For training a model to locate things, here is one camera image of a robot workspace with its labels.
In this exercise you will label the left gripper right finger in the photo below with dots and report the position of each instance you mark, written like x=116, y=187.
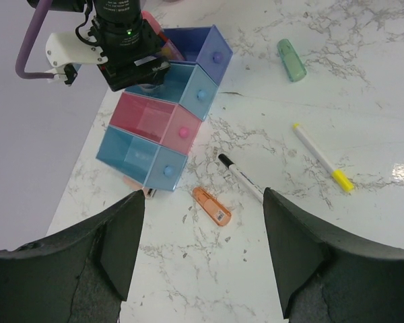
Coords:
x=326, y=274

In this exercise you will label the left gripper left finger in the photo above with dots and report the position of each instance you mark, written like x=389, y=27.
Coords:
x=80, y=274

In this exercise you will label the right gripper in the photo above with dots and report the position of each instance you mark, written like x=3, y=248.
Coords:
x=129, y=42

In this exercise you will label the light blue drawer box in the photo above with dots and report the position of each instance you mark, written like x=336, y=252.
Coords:
x=187, y=85

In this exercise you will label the purple drawer box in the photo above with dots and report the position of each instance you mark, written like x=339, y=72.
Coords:
x=203, y=46

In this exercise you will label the pink drawer box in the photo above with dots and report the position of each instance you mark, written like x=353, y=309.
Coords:
x=164, y=123

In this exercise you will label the orange correction tape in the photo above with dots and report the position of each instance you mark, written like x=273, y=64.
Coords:
x=216, y=211

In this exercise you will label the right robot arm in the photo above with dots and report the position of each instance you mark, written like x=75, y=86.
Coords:
x=41, y=9

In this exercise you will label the yellow marker pen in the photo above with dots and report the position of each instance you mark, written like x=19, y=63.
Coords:
x=337, y=175

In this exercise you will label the black marker pen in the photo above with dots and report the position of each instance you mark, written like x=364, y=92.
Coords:
x=242, y=177

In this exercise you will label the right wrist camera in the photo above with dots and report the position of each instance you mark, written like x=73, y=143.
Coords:
x=65, y=49

